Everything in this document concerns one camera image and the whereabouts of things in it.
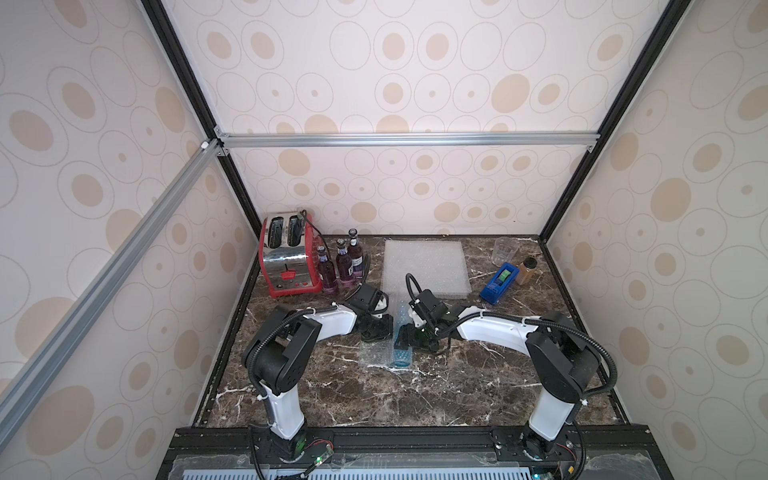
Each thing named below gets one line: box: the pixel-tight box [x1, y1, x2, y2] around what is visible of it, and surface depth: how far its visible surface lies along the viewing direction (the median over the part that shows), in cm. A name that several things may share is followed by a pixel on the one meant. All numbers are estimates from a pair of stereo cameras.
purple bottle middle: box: [336, 238, 354, 285], surface depth 99 cm
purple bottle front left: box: [317, 245, 337, 295], surface depth 96 cm
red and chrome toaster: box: [258, 210, 323, 299], surface depth 96 cm
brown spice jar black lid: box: [517, 256, 538, 285], surface depth 103 cm
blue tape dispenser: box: [480, 262, 520, 305], surface depth 102 cm
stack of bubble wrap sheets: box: [382, 240, 473, 299], surface depth 112 cm
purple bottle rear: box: [347, 228, 363, 280], surface depth 99 cm
